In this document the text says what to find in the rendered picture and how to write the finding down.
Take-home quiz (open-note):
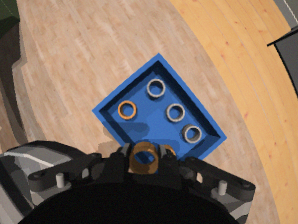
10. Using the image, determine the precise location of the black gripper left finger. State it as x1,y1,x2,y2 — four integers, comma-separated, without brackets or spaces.
28,143,132,208

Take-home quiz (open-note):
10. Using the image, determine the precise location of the blue crate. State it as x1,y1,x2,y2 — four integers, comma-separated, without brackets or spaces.
91,53,227,161

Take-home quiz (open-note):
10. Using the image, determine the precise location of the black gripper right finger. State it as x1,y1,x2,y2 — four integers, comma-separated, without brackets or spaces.
155,144,256,224

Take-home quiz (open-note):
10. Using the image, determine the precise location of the grey metal bushing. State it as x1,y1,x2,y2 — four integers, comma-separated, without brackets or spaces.
166,104,185,122
182,124,202,143
147,79,165,97

